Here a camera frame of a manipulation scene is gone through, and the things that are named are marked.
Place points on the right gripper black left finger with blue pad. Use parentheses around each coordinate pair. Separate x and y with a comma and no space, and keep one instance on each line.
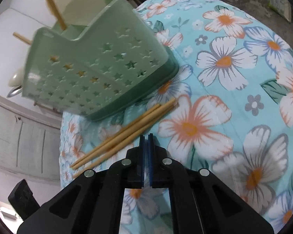
(127,173)

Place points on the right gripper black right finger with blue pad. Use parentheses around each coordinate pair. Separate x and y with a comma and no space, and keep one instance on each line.
(165,172)

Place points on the wooden chopstick three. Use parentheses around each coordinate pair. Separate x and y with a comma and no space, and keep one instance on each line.
(127,141)

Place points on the metal spoon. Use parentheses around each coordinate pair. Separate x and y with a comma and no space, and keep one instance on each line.
(14,91)

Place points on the green star-pattern utensil basket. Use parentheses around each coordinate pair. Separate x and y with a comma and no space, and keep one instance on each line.
(102,63)

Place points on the white ceramic soup spoon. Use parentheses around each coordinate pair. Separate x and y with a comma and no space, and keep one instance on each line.
(17,78)

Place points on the wooden chopstick five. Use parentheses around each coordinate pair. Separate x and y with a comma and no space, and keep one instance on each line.
(22,38)

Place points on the wooden chopstick four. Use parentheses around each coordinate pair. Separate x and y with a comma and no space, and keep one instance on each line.
(57,14)

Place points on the white panel door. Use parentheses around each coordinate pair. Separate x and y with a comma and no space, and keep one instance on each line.
(29,142)

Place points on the floral blue tablecloth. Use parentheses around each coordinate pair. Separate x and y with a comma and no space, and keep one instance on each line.
(235,104)

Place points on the yellow-green rice bag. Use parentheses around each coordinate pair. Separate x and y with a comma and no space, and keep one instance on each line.
(283,8)

